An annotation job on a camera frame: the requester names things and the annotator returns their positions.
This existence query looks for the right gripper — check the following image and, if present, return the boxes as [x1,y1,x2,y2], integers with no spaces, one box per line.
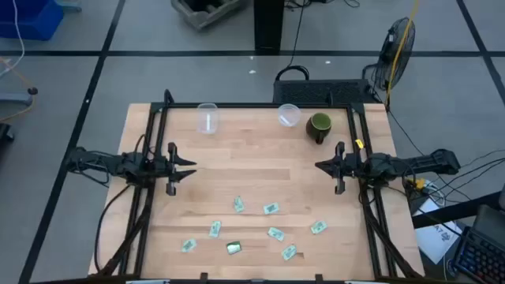
[314,141,370,195]

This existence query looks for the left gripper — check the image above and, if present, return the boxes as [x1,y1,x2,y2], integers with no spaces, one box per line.
[155,142,197,196]

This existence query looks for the blue plastic bin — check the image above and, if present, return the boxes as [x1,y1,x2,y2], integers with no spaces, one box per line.
[0,0,65,42]

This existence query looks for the dark green ceramic mug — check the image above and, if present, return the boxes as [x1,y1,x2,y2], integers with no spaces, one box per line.
[305,112,333,145]

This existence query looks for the clear rectangular plastic container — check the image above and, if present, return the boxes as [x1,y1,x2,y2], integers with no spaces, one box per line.
[196,103,219,136]

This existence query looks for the clear round plastic container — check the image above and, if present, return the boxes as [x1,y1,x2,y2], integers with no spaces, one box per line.
[277,103,302,128]

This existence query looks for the black computer case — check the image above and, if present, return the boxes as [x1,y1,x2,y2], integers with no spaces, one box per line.
[272,78,374,106]

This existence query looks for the yellow plug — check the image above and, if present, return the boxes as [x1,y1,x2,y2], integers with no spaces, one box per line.
[406,177,427,194]

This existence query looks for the white paper sheet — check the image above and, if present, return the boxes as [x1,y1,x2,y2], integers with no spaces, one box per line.
[412,196,462,265]

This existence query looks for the black metal beam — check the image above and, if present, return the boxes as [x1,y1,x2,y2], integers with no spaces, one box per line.
[412,191,505,230]

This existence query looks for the grey plastic crate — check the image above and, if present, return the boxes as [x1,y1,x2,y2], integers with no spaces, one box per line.
[170,0,248,32]

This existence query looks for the tall black tower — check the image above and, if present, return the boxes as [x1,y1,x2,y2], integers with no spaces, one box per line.
[253,0,286,55]

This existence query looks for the black backlit keyboard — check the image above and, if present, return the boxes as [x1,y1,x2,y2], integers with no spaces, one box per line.
[452,226,505,284]

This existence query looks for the grey chair base leg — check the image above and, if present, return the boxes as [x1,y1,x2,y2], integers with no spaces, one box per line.
[0,87,39,107]

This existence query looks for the black aluminium table frame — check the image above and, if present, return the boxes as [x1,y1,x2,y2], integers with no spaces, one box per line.
[96,89,423,283]

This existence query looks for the black wire floor fan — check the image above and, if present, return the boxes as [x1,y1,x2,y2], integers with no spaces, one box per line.
[361,16,417,92]

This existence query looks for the black looped cable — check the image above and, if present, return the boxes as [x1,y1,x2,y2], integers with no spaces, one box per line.
[275,0,312,83]

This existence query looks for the yellow hanging cable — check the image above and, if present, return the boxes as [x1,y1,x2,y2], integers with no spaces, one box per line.
[384,0,420,107]

